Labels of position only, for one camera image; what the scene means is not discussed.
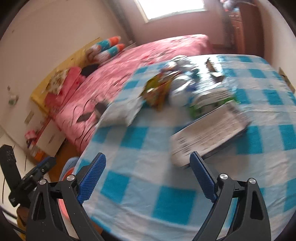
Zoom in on white printed package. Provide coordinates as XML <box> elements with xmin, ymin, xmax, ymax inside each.
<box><xmin>170</xmin><ymin>100</ymin><xmax>251</xmax><ymax>167</ymax></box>

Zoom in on white plastic bag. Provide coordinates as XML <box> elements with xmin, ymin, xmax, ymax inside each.
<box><xmin>96</xmin><ymin>97</ymin><xmax>144</xmax><ymax>128</ymax></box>

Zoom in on blue round stool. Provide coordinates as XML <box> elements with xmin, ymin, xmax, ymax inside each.
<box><xmin>59</xmin><ymin>157</ymin><xmax>79</xmax><ymax>181</ymax></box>

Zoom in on white bedside table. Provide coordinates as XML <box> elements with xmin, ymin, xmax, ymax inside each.
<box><xmin>26</xmin><ymin>115</ymin><xmax>68</xmax><ymax>160</ymax></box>

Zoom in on pink floral bed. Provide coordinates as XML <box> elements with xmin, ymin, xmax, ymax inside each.
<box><xmin>54</xmin><ymin>34</ymin><xmax>214</xmax><ymax>154</ymax></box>

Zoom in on yellow wooden headboard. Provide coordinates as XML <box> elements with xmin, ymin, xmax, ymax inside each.
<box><xmin>30</xmin><ymin>37</ymin><xmax>102</xmax><ymax>114</ymax></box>

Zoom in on black phone on bed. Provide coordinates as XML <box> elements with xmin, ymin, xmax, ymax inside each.
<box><xmin>76</xmin><ymin>111</ymin><xmax>93</xmax><ymax>123</ymax></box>

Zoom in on blue white checkered tablecloth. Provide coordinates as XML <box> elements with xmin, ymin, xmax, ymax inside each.
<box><xmin>74</xmin><ymin>55</ymin><xmax>295</xmax><ymax>240</ymax></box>

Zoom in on floral small pillow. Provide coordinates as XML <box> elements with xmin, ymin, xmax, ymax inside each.
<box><xmin>46</xmin><ymin>69</ymin><xmax>69</xmax><ymax>95</ymax></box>

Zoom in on power strip with chargers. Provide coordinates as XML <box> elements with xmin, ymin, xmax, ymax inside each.
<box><xmin>94</xmin><ymin>100</ymin><xmax>109</xmax><ymax>120</ymax></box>

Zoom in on folded pink blanket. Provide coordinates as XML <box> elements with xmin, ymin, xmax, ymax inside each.
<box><xmin>45</xmin><ymin>67</ymin><xmax>86</xmax><ymax>113</ymax></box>

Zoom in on green white snack packet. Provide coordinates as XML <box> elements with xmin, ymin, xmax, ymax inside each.
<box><xmin>189</xmin><ymin>90</ymin><xmax>237</xmax><ymax>119</ymax></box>

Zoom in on black garment on bed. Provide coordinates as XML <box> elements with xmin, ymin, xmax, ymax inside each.
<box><xmin>80</xmin><ymin>64</ymin><xmax>99</xmax><ymax>77</ymax></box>

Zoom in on white plastic bottle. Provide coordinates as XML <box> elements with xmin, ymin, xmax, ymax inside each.
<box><xmin>168</xmin><ymin>77</ymin><xmax>196</xmax><ymax>108</ymax></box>

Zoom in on lower striped bolster pillow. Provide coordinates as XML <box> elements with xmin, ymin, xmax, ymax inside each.
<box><xmin>92</xmin><ymin>44</ymin><xmax>125</xmax><ymax>64</ymax></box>

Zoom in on striped bolster pillow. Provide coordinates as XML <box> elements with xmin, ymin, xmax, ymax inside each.
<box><xmin>92</xmin><ymin>44</ymin><xmax>125</xmax><ymax>64</ymax></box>
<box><xmin>86</xmin><ymin>36</ymin><xmax>121</xmax><ymax>56</ymax></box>

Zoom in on upper striped bolster pillow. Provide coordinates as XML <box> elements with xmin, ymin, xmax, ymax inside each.
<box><xmin>86</xmin><ymin>36</ymin><xmax>121</xmax><ymax>56</ymax></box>

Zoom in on small torn dark wrapper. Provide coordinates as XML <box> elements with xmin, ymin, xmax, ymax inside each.
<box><xmin>205</xmin><ymin>58</ymin><xmax>224</xmax><ymax>82</ymax></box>

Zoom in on yellow green snack bag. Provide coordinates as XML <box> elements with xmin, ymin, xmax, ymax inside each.
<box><xmin>140</xmin><ymin>71</ymin><xmax>181</xmax><ymax>111</ymax></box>

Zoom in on brown wooden cabinet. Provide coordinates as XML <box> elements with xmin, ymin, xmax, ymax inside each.
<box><xmin>228</xmin><ymin>1</ymin><xmax>264</xmax><ymax>57</ymax></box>

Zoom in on folded blankets on cabinet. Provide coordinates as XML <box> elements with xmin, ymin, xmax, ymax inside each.
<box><xmin>220</xmin><ymin>0</ymin><xmax>238</xmax><ymax>11</ymax></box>

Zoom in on wall power socket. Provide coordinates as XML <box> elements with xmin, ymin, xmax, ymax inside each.
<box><xmin>278</xmin><ymin>68</ymin><xmax>295</xmax><ymax>94</ymax></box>

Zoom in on window with white frame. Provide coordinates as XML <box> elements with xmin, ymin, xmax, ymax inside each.
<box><xmin>134</xmin><ymin>0</ymin><xmax>207</xmax><ymax>23</ymax></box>

